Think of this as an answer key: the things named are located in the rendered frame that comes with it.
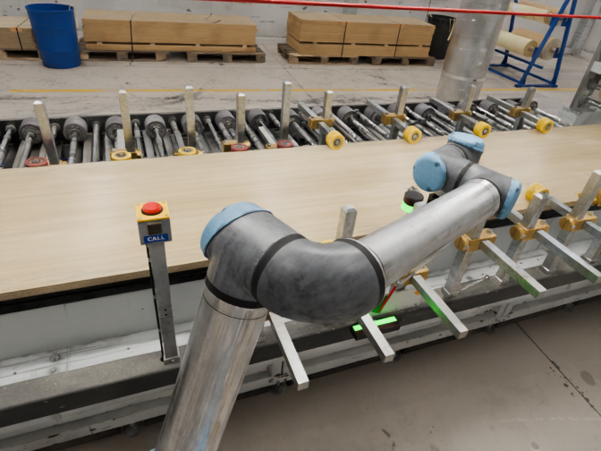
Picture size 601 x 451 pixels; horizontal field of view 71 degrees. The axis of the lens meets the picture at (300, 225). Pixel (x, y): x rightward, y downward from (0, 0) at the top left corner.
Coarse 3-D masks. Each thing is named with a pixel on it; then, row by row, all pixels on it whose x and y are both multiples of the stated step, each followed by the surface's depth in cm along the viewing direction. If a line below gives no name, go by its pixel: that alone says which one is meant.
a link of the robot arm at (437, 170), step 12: (432, 156) 96; (444, 156) 97; (456, 156) 98; (420, 168) 99; (432, 168) 97; (444, 168) 95; (456, 168) 95; (420, 180) 100; (432, 180) 98; (444, 180) 96; (444, 192) 100
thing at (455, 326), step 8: (416, 280) 138; (424, 280) 139; (416, 288) 139; (424, 288) 135; (424, 296) 135; (432, 296) 133; (432, 304) 132; (440, 304) 130; (440, 312) 129; (448, 312) 127; (448, 320) 126; (456, 320) 125; (456, 328) 123; (464, 328) 123; (456, 336) 123; (464, 336) 124
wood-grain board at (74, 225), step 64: (576, 128) 267; (0, 192) 151; (64, 192) 154; (128, 192) 158; (192, 192) 162; (256, 192) 167; (320, 192) 171; (384, 192) 176; (576, 192) 192; (0, 256) 124; (64, 256) 127; (128, 256) 129; (192, 256) 132
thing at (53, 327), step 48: (576, 240) 211; (96, 288) 126; (144, 288) 132; (192, 288) 139; (576, 288) 250; (0, 336) 123; (48, 336) 129; (96, 336) 136; (384, 336) 204; (432, 336) 214; (288, 384) 196; (48, 432) 156; (96, 432) 163
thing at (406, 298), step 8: (408, 288) 144; (392, 296) 143; (400, 296) 144; (408, 296) 146; (416, 296) 148; (392, 304) 145; (400, 304) 147; (408, 304) 149; (416, 304) 150; (384, 312) 146
